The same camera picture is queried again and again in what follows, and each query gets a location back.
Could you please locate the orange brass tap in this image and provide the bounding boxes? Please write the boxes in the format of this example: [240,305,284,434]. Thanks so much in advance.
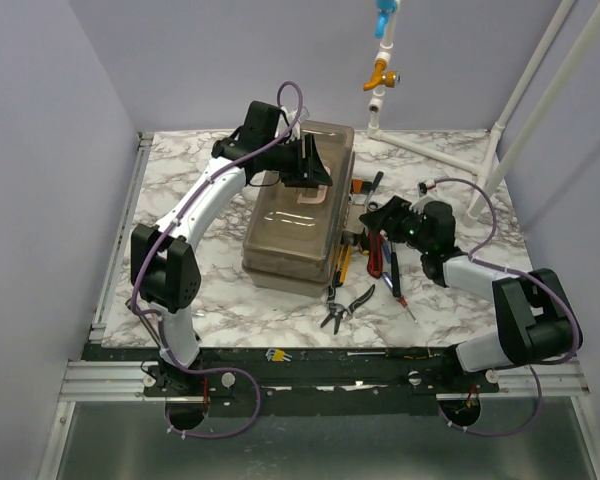
[363,58,401,91]

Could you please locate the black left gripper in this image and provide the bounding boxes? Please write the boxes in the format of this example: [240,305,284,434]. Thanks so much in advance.
[263,135,333,189]

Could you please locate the translucent grey-brown toolbox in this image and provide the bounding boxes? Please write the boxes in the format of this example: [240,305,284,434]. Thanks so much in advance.
[242,121,355,297]

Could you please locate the yellow hex key set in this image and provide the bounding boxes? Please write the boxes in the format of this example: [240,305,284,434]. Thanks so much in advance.
[265,348,292,362]

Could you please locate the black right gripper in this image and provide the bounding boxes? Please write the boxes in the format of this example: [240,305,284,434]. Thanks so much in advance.
[360,195,432,254]

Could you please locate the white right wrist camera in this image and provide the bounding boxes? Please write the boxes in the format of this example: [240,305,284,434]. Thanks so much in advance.
[409,180,439,214]

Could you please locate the blue red screwdriver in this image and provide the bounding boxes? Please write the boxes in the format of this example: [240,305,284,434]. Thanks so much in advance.
[381,272,418,323]

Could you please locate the blue handled screwdriver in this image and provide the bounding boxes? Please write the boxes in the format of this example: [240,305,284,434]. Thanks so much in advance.
[381,239,394,265]

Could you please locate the aluminium extrusion frame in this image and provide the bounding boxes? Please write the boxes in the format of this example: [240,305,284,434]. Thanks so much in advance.
[34,132,154,480]

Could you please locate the yellow black utility knife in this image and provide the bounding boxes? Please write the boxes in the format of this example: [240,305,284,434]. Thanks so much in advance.
[333,249,352,288]

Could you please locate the red black utility knife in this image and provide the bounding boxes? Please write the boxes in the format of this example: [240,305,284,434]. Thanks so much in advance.
[367,231,383,279]

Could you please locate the black-handled claw hammer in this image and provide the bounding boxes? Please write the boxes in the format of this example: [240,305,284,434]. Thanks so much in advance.
[388,242,402,299]

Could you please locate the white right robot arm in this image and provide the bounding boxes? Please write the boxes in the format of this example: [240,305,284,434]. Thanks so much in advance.
[360,196,582,392]

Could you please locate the yellow black screwdriver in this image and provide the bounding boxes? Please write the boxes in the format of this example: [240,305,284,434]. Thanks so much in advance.
[338,230,357,262]

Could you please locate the white PVC pipe frame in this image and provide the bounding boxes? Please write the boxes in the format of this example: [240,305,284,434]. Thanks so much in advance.
[366,1,600,198]

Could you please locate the black metal base rail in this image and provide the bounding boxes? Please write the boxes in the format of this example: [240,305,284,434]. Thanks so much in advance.
[79,343,501,419]

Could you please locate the grey black wire stripper pliers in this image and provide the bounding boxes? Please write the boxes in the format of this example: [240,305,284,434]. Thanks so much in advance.
[320,270,376,335]

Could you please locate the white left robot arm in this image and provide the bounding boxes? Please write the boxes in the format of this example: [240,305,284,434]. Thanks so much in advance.
[129,101,333,395]

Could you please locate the blue valve handle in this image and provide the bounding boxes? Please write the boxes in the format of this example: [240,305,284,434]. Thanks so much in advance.
[374,0,399,39]

